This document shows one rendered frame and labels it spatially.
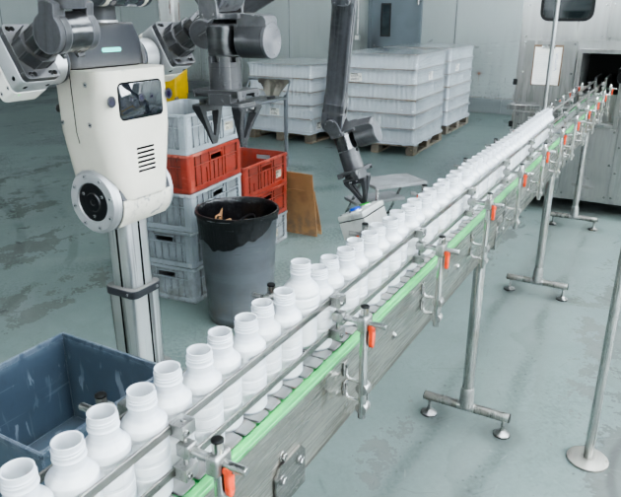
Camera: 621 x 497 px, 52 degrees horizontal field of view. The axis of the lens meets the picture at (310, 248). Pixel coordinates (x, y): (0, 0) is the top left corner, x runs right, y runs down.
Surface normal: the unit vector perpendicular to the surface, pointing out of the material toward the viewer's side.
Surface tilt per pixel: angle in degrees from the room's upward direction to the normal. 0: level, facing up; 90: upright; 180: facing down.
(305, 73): 90
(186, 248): 90
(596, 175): 91
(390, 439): 0
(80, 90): 90
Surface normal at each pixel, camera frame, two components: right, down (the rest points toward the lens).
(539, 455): 0.00, -0.94
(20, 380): 0.87, 0.17
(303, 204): -0.46, 0.47
